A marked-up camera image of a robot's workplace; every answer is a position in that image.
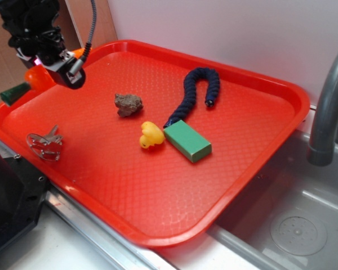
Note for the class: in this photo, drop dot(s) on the green rectangular block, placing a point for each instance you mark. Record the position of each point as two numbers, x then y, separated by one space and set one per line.
187 141

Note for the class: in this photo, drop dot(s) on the grey sink basin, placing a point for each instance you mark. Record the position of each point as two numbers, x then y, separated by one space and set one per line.
286 182

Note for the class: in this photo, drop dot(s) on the orange toy carrot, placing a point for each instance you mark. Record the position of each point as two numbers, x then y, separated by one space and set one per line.
31 81

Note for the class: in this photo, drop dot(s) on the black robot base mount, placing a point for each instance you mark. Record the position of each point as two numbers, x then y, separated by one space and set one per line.
22 192

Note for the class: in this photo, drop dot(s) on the yellow rubber duck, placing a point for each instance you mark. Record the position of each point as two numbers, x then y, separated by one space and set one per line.
151 135

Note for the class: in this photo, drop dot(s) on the sink drain cover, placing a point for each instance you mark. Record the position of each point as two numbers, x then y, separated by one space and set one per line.
298 233

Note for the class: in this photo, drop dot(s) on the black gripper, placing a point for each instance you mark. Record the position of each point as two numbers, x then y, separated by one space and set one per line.
34 35

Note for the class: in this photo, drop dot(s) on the grey sink faucet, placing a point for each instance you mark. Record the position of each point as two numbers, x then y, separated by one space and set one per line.
324 132

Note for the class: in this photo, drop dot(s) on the brown rock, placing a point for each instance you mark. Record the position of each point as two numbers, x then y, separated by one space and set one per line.
128 104

